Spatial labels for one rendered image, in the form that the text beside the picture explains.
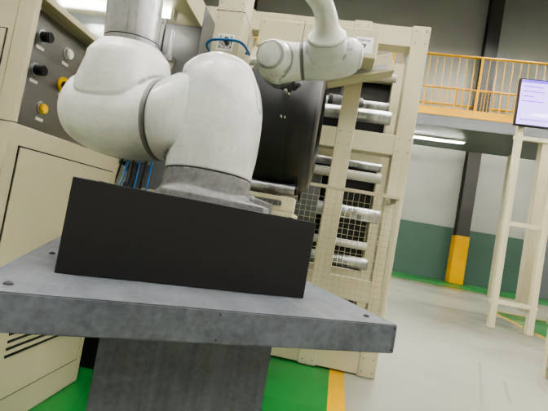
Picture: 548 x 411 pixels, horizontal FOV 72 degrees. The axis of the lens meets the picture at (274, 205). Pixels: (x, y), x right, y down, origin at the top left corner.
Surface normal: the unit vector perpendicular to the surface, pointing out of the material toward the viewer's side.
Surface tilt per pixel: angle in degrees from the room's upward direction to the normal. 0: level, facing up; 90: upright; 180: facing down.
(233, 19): 90
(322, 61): 135
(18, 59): 90
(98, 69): 93
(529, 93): 90
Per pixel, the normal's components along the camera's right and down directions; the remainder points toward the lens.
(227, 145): 0.44, 0.02
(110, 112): -0.22, 0.10
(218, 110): 0.19, -0.10
